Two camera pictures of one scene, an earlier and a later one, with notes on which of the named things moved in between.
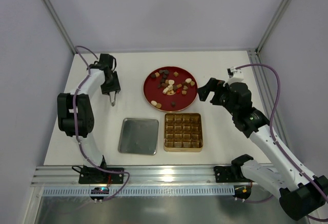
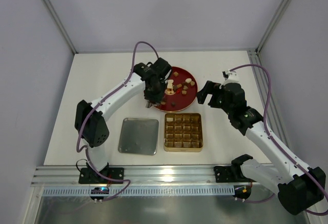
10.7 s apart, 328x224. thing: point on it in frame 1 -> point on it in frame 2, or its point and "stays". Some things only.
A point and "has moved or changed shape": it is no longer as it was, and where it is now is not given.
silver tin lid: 138,136 stays
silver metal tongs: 113,103 has moved or changed shape
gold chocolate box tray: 183,133 stays
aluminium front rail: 53,176 stays
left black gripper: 110,88 -> 154,98
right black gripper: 216,95 stays
